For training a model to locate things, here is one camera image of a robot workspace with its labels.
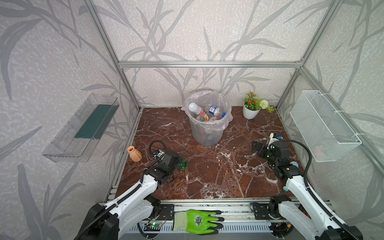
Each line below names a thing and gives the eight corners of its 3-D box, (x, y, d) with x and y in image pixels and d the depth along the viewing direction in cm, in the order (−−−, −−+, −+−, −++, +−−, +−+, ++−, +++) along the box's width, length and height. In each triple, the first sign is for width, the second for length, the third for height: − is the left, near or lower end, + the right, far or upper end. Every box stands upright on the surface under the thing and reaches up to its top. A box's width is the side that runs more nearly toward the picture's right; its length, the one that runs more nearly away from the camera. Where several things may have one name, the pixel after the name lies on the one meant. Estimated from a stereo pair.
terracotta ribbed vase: (133, 163, 93) (125, 153, 83) (135, 155, 96) (128, 145, 87) (141, 163, 93) (133, 153, 83) (143, 155, 96) (136, 145, 87)
